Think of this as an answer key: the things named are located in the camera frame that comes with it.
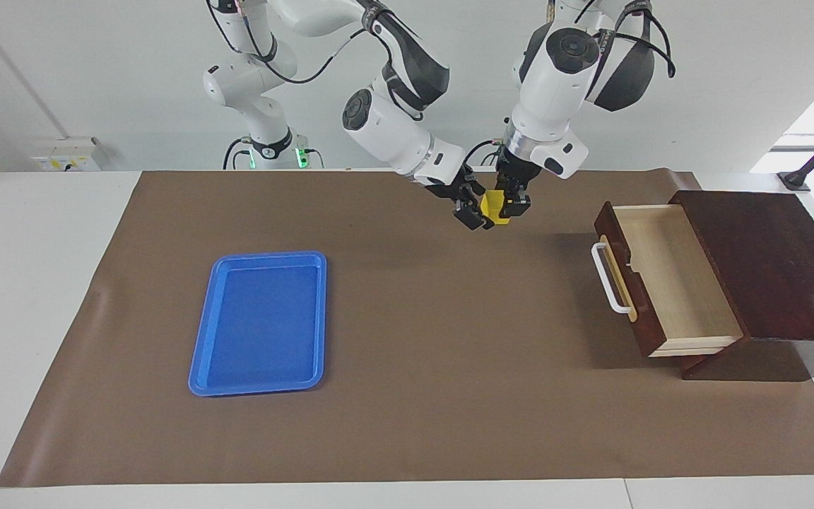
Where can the brown table mat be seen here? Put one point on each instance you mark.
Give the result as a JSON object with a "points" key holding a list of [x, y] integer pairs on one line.
{"points": [[449, 353]]}

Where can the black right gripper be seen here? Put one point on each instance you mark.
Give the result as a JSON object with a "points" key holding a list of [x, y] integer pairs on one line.
{"points": [[453, 185]]}

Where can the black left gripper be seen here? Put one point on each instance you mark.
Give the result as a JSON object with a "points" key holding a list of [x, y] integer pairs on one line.
{"points": [[518, 173]]}

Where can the white wall socket box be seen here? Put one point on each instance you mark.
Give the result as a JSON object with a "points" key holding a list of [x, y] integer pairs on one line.
{"points": [[68, 159]]}

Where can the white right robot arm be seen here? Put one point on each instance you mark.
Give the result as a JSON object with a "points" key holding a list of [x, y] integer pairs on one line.
{"points": [[393, 134]]}

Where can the blue plastic tray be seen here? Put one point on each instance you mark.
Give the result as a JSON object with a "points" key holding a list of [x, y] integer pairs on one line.
{"points": [[258, 332]]}

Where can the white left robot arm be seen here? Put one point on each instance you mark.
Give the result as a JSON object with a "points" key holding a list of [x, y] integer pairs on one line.
{"points": [[555, 85]]}

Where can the yellow cube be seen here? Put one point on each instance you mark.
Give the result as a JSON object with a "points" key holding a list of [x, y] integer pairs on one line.
{"points": [[493, 208]]}

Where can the dark wooden cabinet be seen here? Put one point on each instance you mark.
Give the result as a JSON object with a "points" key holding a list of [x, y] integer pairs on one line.
{"points": [[767, 268]]}

